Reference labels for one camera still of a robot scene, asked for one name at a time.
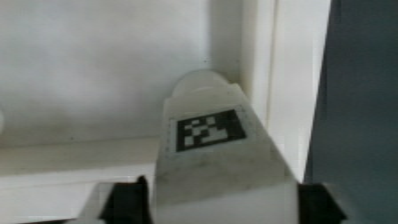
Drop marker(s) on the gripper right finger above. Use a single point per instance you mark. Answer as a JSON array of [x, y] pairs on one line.
[[322, 209]]

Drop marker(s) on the white front obstacle bar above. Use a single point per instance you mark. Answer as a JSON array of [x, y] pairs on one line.
[[45, 193]]

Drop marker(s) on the white square table top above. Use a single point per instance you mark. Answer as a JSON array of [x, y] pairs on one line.
[[95, 55]]

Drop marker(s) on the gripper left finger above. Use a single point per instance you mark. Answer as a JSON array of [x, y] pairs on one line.
[[118, 204]]

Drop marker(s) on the white table leg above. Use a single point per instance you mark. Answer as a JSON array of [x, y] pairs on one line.
[[225, 183]]

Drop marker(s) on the white right obstacle block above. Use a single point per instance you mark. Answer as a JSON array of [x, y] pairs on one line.
[[297, 58]]

